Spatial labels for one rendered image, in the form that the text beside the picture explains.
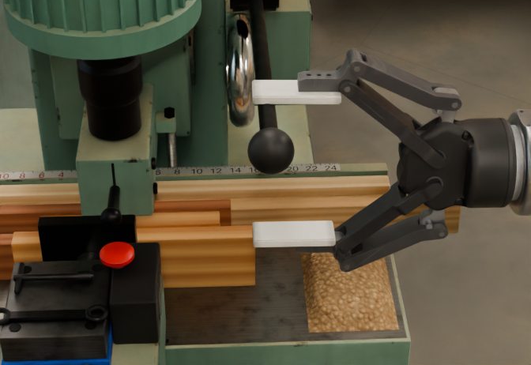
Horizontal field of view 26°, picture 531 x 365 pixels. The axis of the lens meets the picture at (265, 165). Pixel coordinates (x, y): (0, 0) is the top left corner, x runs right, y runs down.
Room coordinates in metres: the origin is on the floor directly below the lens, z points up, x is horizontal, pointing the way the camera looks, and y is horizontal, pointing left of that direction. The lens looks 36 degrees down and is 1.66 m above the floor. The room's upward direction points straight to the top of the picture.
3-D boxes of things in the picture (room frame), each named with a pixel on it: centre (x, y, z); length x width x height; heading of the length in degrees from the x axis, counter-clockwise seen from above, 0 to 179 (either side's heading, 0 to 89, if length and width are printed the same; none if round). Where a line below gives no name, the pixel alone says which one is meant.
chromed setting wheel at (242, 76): (1.06, 0.03, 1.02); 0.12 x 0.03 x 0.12; 2
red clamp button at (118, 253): (0.76, 0.13, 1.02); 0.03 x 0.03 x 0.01
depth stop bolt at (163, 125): (0.99, 0.10, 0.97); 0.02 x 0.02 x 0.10; 2
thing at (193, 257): (0.86, 0.13, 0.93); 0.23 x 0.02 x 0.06; 92
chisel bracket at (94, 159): (0.95, 0.14, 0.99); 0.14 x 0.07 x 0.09; 2
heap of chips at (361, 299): (0.85, -0.08, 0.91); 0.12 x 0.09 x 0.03; 2
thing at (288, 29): (1.12, 0.00, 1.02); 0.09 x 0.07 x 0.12; 92
